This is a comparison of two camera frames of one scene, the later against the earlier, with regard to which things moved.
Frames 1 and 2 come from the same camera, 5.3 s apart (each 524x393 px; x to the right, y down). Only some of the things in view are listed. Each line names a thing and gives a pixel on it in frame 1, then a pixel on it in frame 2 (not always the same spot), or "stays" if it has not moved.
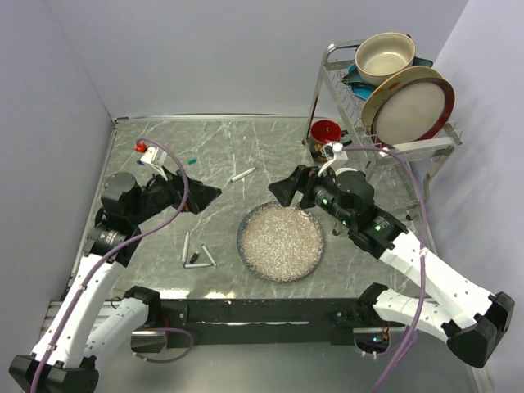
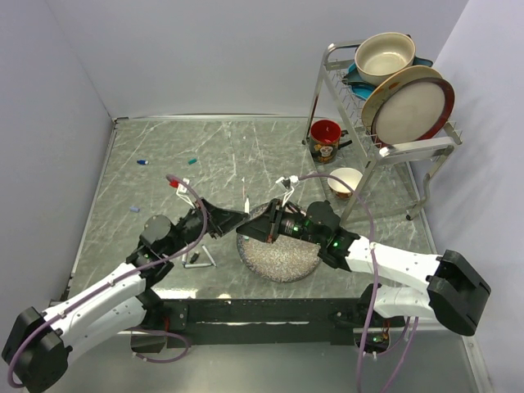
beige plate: (389, 83) stays
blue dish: (363, 90) stays
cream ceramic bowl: (379, 56) stays
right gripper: (304, 179) -> (264, 226)
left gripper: (199, 195) -> (219, 221)
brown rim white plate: (414, 110) stays
